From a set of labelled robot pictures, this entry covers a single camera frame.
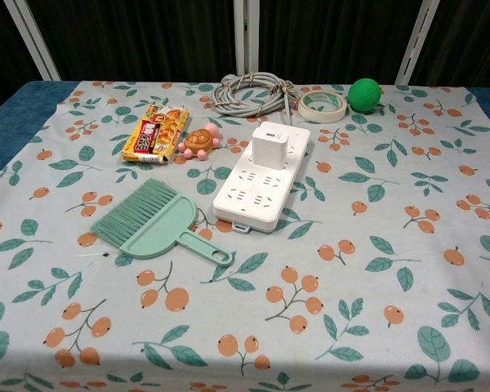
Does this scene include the grey cable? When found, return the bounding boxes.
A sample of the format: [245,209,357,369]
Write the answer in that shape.
[211,72,301,126]

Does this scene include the white power strip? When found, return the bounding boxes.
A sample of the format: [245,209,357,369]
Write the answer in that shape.
[212,121,312,237]

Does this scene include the floral print tablecloth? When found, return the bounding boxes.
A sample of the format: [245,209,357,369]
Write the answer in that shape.
[0,79,490,392]

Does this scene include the white metal frame post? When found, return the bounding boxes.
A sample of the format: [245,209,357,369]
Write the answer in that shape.
[2,0,62,82]
[395,0,441,86]
[233,0,262,78]

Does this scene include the green cloth piece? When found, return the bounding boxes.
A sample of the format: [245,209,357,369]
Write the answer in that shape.
[90,178,182,248]

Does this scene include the beige masking tape roll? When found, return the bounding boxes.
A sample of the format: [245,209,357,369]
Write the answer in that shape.
[296,90,347,124]

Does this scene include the white cube charger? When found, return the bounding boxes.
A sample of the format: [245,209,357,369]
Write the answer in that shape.
[250,124,289,170]

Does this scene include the blue table cover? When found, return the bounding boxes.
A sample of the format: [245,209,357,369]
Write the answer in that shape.
[0,80,79,185]

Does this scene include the green ball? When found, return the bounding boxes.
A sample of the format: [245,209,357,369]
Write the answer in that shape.
[347,78,383,113]

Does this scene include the yellow snack package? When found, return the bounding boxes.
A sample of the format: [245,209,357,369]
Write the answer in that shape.
[121,103,190,167]

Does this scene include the brown pink turtle toy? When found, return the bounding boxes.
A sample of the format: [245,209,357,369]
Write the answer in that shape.
[176,123,222,161]

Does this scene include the black pleated curtain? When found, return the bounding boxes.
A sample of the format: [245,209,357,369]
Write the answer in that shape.
[0,0,46,123]
[28,0,237,82]
[258,0,430,85]
[418,0,490,136]

